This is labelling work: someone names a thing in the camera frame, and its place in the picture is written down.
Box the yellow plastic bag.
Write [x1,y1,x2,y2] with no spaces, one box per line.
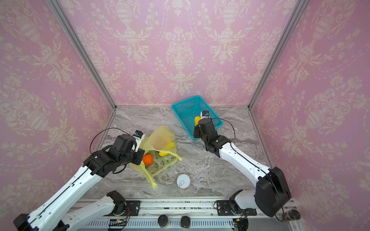
[129,126,183,190]

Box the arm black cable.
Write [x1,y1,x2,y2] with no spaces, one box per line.
[209,117,285,222]
[89,127,134,155]

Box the aluminium front rail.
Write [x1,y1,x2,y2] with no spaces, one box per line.
[70,197,303,231]

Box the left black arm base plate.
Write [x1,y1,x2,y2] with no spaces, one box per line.
[121,200,141,217]

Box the black round knob left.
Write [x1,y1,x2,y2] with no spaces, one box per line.
[158,214,170,228]

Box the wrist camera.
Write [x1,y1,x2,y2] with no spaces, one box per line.
[133,130,145,152]
[200,110,210,119]

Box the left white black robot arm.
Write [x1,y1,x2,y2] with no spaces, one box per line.
[13,131,145,231]

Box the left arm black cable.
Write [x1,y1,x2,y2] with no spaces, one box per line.
[89,127,134,155]

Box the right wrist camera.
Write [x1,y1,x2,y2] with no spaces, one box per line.
[200,110,210,119]

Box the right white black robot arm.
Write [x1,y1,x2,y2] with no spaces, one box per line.
[193,116,292,217]

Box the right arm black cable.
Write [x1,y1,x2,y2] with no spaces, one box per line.
[209,117,285,222]

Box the black round knob right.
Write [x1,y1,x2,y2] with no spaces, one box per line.
[180,216,191,229]

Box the black round knob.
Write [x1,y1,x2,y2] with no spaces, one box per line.
[180,216,191,229]
[158,214,170,228]

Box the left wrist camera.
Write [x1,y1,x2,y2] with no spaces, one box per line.
[133,130,145,152]

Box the teal plastic basket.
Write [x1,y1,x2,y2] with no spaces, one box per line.
[171,96,224,140]

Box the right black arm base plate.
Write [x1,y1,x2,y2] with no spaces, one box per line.
[214,200,257,217]

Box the yellow banana fruit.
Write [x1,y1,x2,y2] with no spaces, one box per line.
[158,142,176,157]

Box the orange fruit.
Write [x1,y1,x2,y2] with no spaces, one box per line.
[142,153,154,166]

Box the dark bottle right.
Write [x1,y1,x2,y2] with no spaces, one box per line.
[282,209,301,222]

